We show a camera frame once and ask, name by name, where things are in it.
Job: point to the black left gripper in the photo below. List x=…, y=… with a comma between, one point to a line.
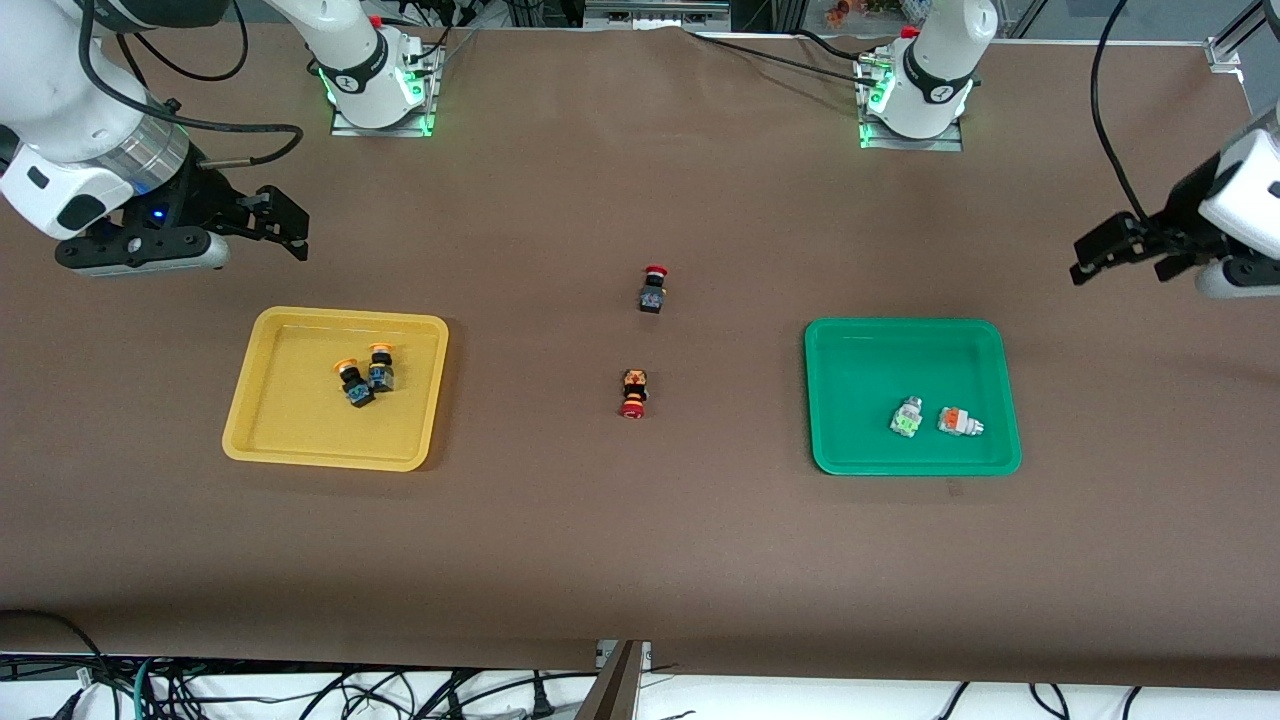
x=1183, y=223

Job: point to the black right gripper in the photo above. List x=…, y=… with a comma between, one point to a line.
x=203, y=197

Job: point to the yellow push button switch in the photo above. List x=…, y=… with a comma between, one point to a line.
x=355, y=390
x=382, y=375

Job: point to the green push button switch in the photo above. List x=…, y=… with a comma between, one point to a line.
x=958, y=422

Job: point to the white orange switch module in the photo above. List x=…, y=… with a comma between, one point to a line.
x=906, y=418

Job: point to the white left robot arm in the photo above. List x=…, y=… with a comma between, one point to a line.
x=945, y=60

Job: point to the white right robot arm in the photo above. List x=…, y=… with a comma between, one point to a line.
x=70, y=100

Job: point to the yellow plastic tray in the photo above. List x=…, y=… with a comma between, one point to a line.
x=300, y=430

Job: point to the green plastic tray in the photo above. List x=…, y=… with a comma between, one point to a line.
x=860, y=380

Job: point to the red push button black body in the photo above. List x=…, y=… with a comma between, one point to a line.
x=652, y=297

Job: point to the colourful background object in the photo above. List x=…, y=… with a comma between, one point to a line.
x=850, y=10

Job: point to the red push button orange body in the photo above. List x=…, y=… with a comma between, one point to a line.
x=633, y=385

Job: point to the grey metal fixture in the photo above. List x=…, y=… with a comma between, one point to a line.
x=655, y=12

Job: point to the brown table mat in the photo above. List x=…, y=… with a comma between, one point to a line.
x=640, y=550

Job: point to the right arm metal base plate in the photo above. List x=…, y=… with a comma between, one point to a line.
x=425, y=100

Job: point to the aluminium frame corner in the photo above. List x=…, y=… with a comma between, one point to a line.
x=1225, y=50

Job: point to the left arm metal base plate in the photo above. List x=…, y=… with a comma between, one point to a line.
x=870, y=135

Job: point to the white metal bracket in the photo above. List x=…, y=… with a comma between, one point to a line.
x=603, y=652

